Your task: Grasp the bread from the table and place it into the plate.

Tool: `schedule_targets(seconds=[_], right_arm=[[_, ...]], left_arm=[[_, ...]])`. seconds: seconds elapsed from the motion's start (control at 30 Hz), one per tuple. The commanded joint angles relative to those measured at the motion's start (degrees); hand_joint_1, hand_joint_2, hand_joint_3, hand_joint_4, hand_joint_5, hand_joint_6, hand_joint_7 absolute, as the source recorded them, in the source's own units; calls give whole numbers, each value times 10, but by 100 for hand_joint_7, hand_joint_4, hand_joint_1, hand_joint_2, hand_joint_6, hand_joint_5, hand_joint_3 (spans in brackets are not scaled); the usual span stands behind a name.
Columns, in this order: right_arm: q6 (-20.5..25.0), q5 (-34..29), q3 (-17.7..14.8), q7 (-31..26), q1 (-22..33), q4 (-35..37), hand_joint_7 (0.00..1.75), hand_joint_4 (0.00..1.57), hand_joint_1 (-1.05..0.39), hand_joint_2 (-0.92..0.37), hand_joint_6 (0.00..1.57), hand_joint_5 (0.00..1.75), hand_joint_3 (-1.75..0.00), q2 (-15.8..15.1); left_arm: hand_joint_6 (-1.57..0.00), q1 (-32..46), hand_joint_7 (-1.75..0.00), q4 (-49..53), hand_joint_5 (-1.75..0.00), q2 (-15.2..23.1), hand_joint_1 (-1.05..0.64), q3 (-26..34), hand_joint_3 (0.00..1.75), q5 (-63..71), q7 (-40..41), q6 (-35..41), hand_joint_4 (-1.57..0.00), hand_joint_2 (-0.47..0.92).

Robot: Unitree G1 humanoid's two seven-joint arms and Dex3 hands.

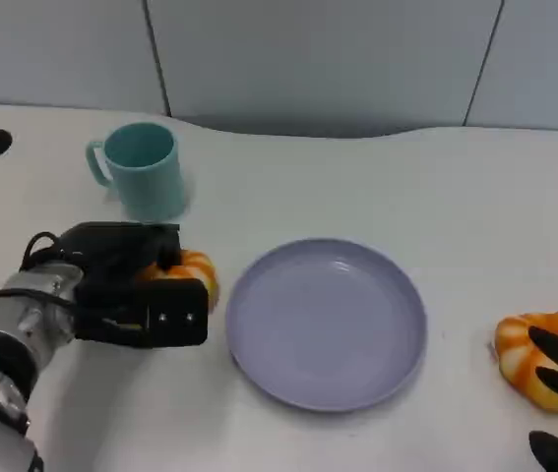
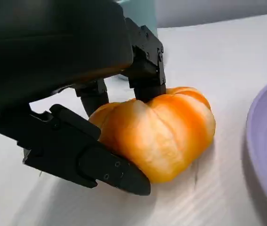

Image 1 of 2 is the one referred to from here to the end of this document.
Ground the lilac plate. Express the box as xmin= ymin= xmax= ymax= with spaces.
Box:
xmin=224 ymin=237 xmax=428 ymax=414

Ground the orange and white bread roll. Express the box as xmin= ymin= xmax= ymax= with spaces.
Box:
xmin=135 ymin=249 xmax=221 ymax=316
xmin=493 ymin=311 xmax=558 ymax=415

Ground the pale green mug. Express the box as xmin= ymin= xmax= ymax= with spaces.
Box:
xmin=85 ymin=122 xmax=186 ymax=221

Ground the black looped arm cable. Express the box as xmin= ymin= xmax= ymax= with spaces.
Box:
xmin=20 ymin=231 xmax=66 ymax=272

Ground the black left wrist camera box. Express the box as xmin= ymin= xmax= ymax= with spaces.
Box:
xmin=74 ymin=277 xmax=210 ymax=350

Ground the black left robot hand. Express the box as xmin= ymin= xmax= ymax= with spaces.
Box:
xmin=55 ymin=221 xmax=184 ymax=311

